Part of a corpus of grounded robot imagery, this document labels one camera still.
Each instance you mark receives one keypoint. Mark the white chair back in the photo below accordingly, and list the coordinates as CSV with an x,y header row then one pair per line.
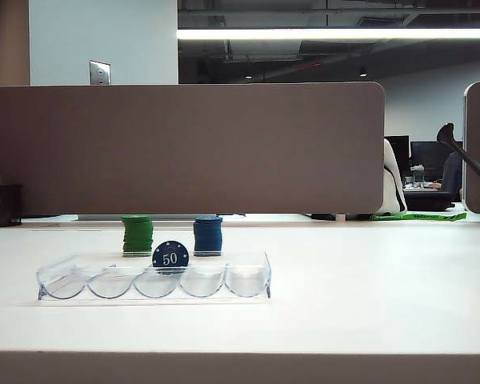
x,y
393,188

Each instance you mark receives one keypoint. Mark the clear water bottle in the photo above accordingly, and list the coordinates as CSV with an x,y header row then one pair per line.
x,y
417,176

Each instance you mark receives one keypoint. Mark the black computer monitor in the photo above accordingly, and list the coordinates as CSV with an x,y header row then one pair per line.
x,y
400,150
428,154

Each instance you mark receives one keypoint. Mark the blue poker chip stack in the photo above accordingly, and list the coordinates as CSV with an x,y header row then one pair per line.
x,y
208,236

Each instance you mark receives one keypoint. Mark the blue 50 poker chip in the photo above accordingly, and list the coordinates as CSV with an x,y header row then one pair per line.
x,y
170,256

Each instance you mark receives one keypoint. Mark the long ceiling light strip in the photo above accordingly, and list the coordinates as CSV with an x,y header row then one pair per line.
x,y
324,33

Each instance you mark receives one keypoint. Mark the clear plastic chip tray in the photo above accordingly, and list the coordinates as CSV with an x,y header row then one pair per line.
x,y
104,286

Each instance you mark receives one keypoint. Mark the brown foreground ledge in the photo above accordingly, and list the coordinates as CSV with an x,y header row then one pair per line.
x,y
240,368

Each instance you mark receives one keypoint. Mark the metal wall switch plate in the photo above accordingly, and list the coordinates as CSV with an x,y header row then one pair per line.
x,y
100,73

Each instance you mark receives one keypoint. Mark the green tape strip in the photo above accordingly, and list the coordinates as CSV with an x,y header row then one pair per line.
x,y
420,216

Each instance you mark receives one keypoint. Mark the black partition foot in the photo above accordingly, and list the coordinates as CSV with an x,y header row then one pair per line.
x,y
323,216

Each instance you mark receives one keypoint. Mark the wide brown desk partition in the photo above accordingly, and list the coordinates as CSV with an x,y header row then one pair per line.
x,y
184,148

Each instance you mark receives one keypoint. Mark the dark background desk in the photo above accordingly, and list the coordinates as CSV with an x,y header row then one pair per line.
x,y
428,200

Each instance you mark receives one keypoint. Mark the seated person in blue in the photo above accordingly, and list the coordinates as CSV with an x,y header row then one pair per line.
x,y
452,174

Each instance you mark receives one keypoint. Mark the green poker chip stack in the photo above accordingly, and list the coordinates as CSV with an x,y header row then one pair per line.
x,y
137,236

